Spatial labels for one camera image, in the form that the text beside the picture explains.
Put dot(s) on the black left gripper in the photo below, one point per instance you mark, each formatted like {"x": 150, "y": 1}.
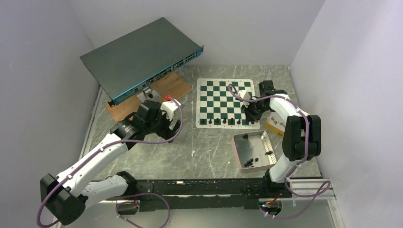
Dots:
{"x": 167, "y": 133}

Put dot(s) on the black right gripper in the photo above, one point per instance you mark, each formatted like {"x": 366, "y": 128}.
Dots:
{"x": 249, "y": 115}

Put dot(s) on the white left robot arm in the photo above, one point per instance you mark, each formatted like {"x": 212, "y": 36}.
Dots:
{"x": 69, "y": 193}

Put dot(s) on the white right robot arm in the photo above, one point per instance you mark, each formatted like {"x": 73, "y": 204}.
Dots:
{"x": 296, "y": 149}

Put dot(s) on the green white chess board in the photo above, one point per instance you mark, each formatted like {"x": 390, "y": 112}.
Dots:
{"x": 213, "y": 100}

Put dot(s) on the wooden board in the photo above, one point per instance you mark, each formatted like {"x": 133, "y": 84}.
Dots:
{"x": 172, "y": 85}

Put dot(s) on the black chess pieces pile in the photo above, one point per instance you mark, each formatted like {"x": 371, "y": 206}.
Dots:
{"x": 250, "y": 162}

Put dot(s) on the pink metal tray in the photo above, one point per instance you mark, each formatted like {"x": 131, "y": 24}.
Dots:
{"x": 257, "y": 146}

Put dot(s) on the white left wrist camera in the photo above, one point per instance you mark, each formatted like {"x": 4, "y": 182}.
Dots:
{"x": 170, "y": 106}

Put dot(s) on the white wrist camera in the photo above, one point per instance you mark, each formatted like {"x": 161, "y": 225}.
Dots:
{"x": 170, "y": 106}
{"x": 243, "y": 95}

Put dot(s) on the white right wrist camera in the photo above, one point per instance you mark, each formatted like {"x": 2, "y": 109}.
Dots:
{"x": 243, "y": 95}

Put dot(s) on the metal switch stand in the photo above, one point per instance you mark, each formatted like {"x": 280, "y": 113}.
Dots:
{"x": 148, "y": 94}

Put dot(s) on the grey network switch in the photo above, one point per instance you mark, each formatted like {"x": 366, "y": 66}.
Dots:
{"x": 130, "y": 64}

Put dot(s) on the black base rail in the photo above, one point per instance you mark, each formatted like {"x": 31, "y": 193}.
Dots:
{"x": 247, "y": 193}

